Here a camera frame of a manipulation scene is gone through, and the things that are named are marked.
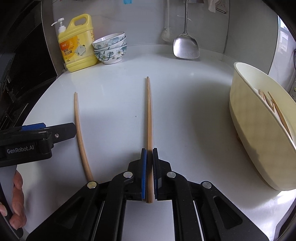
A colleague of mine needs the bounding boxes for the wooden chopstick five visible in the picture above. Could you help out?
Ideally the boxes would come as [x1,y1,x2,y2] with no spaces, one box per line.
[74,92,93,181]

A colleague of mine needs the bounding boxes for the wooden chopstick six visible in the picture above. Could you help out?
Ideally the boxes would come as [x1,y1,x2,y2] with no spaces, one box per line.
[147,76,154,203]

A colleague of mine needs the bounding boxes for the person's left hand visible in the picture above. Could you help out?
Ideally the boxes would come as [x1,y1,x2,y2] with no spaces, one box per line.
[10,170,27,230]

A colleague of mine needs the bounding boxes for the yellow dish soap bottle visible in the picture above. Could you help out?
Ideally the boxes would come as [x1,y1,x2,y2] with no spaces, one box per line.
[52,14,98,72]

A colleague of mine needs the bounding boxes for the bottom floral ceramic bowl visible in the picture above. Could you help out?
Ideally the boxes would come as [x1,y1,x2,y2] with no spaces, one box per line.
[94,44,127,65]

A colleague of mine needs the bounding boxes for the floral ceramic bowl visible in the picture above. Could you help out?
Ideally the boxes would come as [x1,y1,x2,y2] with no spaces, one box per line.
[94,44,127,65]
[94,37,126,52]
[92,32,125,50]

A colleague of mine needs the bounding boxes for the cream plastic utensil holder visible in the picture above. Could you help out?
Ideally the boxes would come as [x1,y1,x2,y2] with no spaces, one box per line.
[229,62,295,191]

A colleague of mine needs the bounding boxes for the top floral ceramic bowl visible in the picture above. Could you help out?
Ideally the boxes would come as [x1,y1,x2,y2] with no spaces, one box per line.
[92,32,125,50]

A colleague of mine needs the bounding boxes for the middle floral ceramic bowl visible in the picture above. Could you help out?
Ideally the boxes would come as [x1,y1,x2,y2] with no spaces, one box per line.
[94,37,126,52]

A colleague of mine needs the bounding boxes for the chopsticks inside holder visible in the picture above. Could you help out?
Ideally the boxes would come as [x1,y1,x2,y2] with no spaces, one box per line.
[258,89,292,137]

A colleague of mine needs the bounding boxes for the white hanging brush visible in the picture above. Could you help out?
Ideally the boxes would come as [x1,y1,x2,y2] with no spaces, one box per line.
[161,0,172,43]

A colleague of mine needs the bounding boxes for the steel spatula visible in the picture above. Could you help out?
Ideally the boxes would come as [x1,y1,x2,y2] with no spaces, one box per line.
[173,0,200,60]

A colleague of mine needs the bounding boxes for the white wall socket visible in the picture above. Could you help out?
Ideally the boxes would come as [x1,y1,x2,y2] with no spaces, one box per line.
[216,0,227,15]

